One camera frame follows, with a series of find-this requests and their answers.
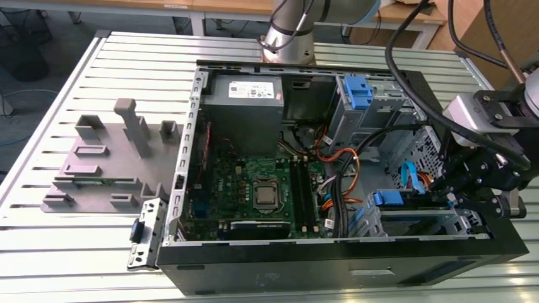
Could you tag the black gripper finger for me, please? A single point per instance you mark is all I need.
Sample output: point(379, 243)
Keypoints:
point(488, 200)
point(467, 170)

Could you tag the hard disk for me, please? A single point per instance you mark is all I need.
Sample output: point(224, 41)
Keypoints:
point(390, 200)

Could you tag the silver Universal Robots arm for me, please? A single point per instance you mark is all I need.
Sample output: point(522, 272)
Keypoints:
point(289, 44)

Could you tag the metal disk bay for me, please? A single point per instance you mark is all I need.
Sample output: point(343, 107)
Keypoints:
point(416, 214)

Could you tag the metal optical drive cage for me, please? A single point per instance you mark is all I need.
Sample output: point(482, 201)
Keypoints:
point(358, 123)

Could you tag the blue drive bay latch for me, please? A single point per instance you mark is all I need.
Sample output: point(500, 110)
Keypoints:
point(358, 94)

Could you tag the black RAM slot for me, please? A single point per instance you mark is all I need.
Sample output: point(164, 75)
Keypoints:
point(298, 189)
point(306, 189)

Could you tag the wooden cabinet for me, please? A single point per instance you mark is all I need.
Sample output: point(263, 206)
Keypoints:
point(522, 25)

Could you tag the silver CPU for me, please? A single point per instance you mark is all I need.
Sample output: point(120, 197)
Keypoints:
point(264, 195)

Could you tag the wooden desk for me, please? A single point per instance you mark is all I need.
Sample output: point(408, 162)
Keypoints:
point(430, 19)

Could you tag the CPU socket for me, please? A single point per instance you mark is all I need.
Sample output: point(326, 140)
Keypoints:
point(265, 209)

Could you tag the black PC case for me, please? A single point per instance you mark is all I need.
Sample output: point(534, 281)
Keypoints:
point(295, 274)

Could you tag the black graphics card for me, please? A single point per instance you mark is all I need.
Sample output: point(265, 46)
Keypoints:
point(260, 228)

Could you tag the grey power supply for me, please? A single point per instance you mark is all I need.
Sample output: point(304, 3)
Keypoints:
point(244, 126)

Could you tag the green motherboard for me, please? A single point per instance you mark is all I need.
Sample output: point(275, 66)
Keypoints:
point(235, 202)

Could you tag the grey parts rack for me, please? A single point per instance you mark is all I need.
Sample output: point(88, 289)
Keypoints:
point(109, 164)

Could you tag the green RAM stick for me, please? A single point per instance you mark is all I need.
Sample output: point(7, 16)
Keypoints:
point(105, 182)

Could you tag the white workbench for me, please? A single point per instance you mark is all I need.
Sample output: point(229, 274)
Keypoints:
point(125, 6)

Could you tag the black waste bin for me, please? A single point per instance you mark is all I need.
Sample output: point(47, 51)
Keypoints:
point(25, 60)

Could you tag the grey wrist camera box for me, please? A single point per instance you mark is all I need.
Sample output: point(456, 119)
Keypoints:
point(467, 116)

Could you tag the metal expansion card bracket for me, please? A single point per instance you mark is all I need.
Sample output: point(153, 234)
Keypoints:
point(149, 221)

